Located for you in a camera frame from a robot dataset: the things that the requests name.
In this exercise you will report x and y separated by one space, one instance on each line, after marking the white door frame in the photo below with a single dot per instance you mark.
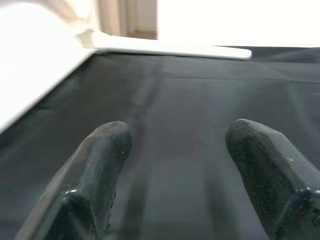
125 17

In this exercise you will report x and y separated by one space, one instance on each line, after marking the white plastic table top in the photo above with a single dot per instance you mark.
30 62

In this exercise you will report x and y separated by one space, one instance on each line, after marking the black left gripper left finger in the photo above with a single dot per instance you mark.
90 180

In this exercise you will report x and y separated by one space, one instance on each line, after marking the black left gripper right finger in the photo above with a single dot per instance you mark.
275 180

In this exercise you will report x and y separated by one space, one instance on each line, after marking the black cloth table cover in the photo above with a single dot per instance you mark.
187 100

